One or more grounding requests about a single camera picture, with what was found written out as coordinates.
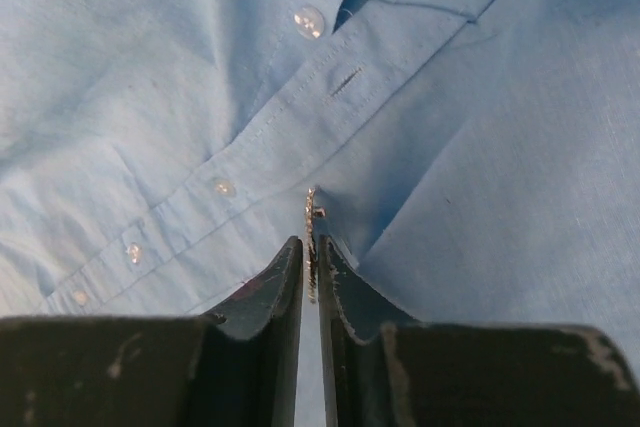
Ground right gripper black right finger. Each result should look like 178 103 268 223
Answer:
317 236 639 426

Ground light blue button shirt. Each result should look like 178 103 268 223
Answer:
1 0 639 363

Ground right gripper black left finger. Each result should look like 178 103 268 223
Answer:
1 237 303 426

